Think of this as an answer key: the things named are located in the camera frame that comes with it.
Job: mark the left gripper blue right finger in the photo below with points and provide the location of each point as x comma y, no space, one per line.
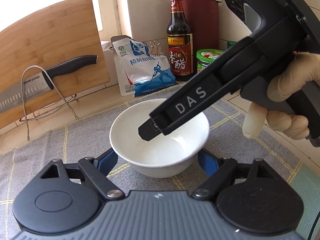
208,162

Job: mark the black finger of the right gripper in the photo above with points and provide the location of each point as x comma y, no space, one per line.
148,130

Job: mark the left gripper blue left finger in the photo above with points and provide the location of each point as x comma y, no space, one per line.
106,162

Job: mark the right gloved hand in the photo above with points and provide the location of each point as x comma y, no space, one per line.
304,68

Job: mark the grey checked cloth mat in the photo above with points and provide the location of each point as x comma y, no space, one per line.
90,137

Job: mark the white blue salt bag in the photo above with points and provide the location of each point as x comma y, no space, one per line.
139,72

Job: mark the dark vinegar bottle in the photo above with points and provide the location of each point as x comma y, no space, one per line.
180,43

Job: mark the red knife block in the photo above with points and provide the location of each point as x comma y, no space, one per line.
203,19

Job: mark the binder clips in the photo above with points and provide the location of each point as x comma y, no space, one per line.
154,47

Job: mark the green lid sauce jar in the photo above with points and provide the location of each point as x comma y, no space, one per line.
206,56

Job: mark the bamboo cutting board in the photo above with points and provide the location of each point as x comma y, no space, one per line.
50,36

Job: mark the metal wire board rack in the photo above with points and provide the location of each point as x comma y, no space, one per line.
34,104

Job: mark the santoku knife black handle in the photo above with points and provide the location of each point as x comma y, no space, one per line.
40,83

